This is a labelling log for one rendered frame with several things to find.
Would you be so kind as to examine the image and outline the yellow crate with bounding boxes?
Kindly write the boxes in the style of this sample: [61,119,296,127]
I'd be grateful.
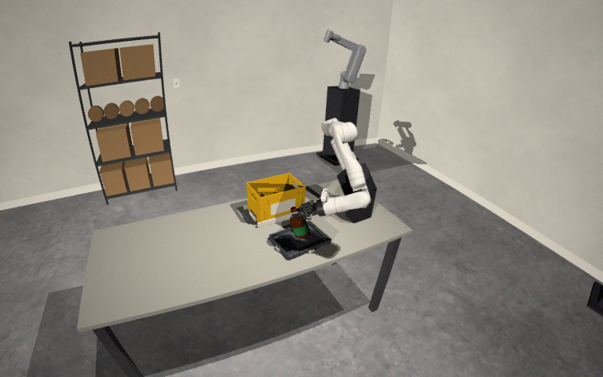
[247,174,305,222]

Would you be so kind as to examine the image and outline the brown bottle with green base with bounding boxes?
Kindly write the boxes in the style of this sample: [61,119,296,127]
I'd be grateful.
[290,207,310,239]

